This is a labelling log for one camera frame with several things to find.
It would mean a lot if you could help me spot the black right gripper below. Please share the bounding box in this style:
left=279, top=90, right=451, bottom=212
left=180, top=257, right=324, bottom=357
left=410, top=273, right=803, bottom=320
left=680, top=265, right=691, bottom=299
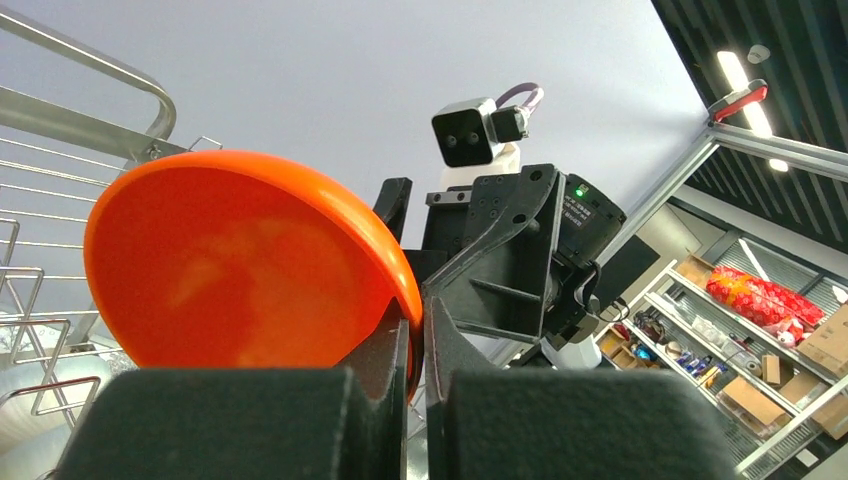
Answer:
left=372, top=163, right=564, bottom=346

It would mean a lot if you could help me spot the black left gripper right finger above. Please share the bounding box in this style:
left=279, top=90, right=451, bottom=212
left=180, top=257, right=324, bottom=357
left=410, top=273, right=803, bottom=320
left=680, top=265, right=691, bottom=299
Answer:
left=424, top=297, right=735, bottom=479

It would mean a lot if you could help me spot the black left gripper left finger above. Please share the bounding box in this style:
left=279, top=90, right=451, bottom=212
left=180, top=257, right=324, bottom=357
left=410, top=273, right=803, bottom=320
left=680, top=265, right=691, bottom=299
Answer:
left=56, top=303, right=410, bottom=479

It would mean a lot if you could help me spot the orange plastic bowl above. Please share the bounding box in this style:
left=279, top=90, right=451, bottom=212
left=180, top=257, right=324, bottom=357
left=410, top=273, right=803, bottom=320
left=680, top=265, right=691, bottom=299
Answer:
left=83, top=150, right=424, bottom=390

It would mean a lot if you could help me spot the stainless steel dish rack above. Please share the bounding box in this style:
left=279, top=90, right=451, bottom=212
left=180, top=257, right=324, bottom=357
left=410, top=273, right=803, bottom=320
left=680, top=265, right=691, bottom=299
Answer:
left=1, top=7, right=180, bottom=479

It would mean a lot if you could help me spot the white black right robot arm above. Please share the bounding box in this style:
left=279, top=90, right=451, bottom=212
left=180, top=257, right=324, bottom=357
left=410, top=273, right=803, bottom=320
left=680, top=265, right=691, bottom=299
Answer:
left=405, top=164, right=626, bottom=343

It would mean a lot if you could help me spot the metal storage shelf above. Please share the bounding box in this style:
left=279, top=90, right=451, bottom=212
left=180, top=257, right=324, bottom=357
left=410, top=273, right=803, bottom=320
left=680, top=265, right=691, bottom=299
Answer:
left=597, top=240, right=847, bottom=479

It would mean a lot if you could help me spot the red patterned bag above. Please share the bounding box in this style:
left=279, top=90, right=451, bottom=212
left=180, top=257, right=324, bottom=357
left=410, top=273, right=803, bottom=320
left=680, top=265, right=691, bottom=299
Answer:
left=706, top=266, right=825, bottom=327

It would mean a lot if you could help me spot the cardboard box on shelf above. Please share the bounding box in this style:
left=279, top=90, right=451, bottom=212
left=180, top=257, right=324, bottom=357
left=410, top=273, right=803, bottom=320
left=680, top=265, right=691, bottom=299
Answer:
left=797, top=304, right=847, bottom=378

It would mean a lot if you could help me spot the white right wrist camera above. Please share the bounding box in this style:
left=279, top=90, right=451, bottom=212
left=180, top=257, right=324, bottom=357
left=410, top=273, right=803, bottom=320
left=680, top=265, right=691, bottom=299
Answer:
left=431, top=97, right=528, bottom=190

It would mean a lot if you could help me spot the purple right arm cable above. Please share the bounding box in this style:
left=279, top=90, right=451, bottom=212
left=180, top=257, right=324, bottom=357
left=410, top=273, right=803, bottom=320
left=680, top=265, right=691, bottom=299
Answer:
left=493, top=82, right=546, bottom=117

